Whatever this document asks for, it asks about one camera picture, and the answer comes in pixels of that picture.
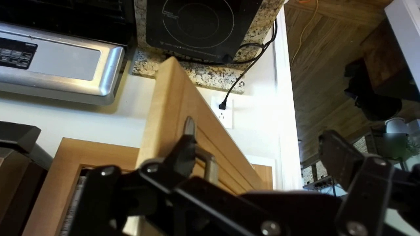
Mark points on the black induction cooktop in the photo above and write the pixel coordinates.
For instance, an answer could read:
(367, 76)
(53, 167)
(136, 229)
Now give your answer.
(197, 26)

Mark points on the dark brown cabinet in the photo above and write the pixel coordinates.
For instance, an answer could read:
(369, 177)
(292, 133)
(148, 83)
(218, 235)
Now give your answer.
(16, 170)

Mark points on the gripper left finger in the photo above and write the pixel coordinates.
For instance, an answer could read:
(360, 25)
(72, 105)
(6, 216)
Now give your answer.
(108, 196)

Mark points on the green potted plant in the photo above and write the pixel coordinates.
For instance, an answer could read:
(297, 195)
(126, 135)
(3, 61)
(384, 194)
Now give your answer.
(398, 144)

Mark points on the white cup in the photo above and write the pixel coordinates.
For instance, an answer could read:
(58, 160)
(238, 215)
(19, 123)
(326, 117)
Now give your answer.
(396, 125)

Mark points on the white wall socket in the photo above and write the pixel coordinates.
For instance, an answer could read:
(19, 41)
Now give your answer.
(227, 118)

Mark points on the wooden cabinet door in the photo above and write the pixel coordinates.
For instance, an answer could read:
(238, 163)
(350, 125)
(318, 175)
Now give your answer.
(170, 98)

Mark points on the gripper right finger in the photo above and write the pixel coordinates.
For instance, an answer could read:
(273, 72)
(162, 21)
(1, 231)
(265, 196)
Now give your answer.
(367, 183)

